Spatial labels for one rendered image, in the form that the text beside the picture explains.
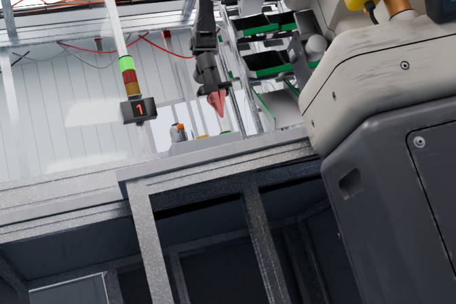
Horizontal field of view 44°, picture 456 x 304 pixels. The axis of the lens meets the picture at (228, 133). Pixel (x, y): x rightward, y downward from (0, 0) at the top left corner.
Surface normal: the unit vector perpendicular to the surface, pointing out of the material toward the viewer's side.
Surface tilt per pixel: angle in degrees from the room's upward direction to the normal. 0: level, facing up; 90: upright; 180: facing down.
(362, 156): 90
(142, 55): 90
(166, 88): 90
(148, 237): 90
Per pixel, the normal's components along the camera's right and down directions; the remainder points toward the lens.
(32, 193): 0.25, -0.33
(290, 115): -0.13, -0.87
